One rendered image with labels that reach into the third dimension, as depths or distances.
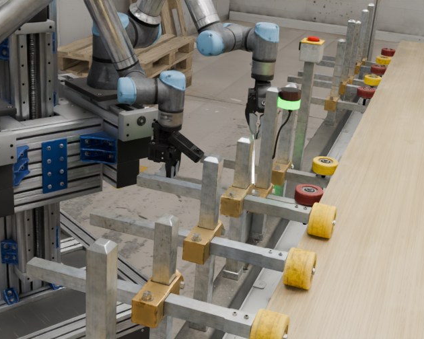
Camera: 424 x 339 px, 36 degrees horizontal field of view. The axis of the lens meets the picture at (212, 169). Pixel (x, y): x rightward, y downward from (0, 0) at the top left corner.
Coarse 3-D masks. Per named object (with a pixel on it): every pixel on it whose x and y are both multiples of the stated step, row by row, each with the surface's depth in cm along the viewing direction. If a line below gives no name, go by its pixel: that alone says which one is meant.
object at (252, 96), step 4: (252, 76) 204; (256, 76) 203; (260, 76) 202; (272, 76) 204; (256, 80) 208; (260, 80) 203; (264, 80) 203; (268, 80) 203; (248, 88) 212; (252, 88) 212; (248, 92) 211; (252, 92) 208; (248, 96) 211; (252, 96) 205; (248, 100) 212; (252, 100) 206; (252, 104) 206; (252, 108) 207; (256, 108) 207
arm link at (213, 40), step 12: (192, 0) 193; (204, 0) 193; (192, 12) 194; (204, 12) 193; (216, 12) 195; (204, 24) 193; (216, 24) 193; (204, 36) 192; (216, 36) 191; (228, 36) 196; (204, 48) 193; (216, 48) 192; (228, 48) 197
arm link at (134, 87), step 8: (136, 72) 194; (120, 80) 186; (128, 80) 186; (136, 80) 187; (144, 80) 187; (152, 80) 188; (120, 88) 185; (128, 88) 185; (136, 88) 186; (144, 88) 186; (152, 88) 187; (120, 96) 186; (128, 96) 186; (136, 96) 186; (144, 96) 187; (152, 96) 187
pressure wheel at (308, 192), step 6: (300, 186) 189; (306, 186) 189; (312, 186) 189; (300, 192) 185; (306, 192) 185; (312, 192) 186; (318, 192) 186; (294, 198) 188; (300, 198) 185; (306, 198) 184; (312, 198) 184; (318, 198) 185; (306, 204) 185; (312, 204) 185
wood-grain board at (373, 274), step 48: (384, 96) 289; (384, 144) 230; (336, 192) 188; (384, 192) 191; (336, 240) 161; (384, 240) 163; (288, 288) 140; (336, 288) 141; (384, 288) 142; (288, 336) 124; (336, 336) 125; (384, 336) 126
